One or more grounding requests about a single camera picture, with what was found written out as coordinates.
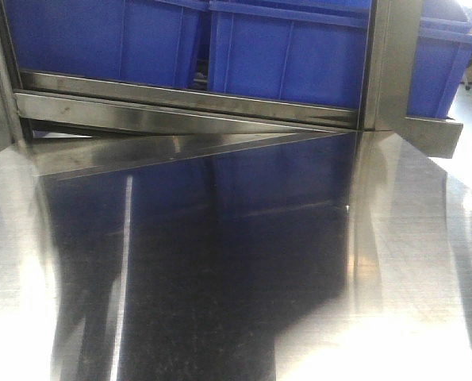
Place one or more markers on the blue bin right on shelf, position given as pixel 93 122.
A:
pixel 314 51

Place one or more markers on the blue bin on shelf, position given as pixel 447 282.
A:
pixel 314 51
pixel 152 42

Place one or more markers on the blue bin left on shelf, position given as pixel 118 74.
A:
pixel 152 42

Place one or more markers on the blue bin nested on top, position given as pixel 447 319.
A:
pixel 447 11

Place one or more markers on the stainless steel shelf frame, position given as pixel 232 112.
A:
pixel 39 102

